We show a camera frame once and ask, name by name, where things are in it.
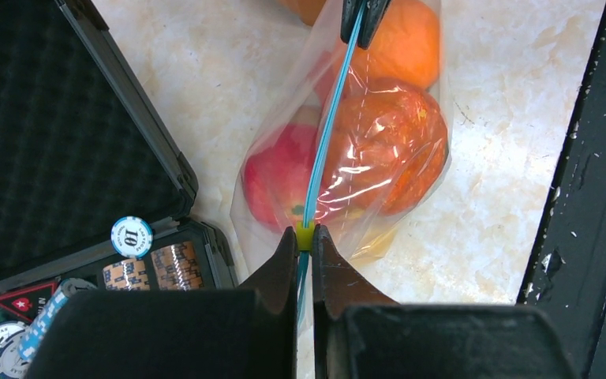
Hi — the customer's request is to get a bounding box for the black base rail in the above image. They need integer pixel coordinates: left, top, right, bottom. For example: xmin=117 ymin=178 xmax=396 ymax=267
xmin=518 ymin=4 xmax=606 ymax=378

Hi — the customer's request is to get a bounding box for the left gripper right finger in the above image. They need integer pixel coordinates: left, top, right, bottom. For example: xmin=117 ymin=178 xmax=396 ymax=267
xmin=311 ymin=225 xmax=574 ymax=378

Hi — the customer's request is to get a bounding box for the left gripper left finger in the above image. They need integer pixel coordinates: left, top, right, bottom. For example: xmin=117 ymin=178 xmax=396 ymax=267
xmin=26 ymin=228 xmax=297 ymax=378

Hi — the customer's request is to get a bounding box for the white blue poker chip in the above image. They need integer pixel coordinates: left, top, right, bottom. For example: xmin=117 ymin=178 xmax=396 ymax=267
xmin=110 ymin=216 xmax=154 ymax=259

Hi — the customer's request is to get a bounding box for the orange tangerine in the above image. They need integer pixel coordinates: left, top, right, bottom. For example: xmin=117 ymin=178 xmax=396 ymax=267
xmin=350 ymin=1 xmax=440 ymax=89

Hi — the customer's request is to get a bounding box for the small orange pumpkin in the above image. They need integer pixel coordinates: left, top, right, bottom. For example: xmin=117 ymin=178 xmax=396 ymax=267
xmin=318 ymin=77 xmax=448 ymax=216

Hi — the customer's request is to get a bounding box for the red apple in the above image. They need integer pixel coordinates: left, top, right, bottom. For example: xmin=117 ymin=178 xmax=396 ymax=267
xmin=242 ymin=123 xmax=317 ymax=231

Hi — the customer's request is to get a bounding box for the black poker chip case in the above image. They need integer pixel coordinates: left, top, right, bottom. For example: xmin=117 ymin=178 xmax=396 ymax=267
xmin=0 ymin=1 xmax=237 ymax=378

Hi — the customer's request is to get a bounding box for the clear zip top bag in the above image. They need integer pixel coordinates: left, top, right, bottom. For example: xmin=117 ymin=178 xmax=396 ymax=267
xmin=230 ymin=0 xmax=455 ymax=325

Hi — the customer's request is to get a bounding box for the yellow zipper slider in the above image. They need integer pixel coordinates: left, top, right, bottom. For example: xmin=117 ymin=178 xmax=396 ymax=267
xmin=296 ymin=221 xmax=315 ymax=252

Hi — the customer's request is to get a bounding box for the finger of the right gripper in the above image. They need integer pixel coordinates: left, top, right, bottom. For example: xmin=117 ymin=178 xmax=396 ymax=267
xmin=357 ymin=0 xmax=391 ymax=50
xmin=339 ymin=0 xmax=365 ymax=45

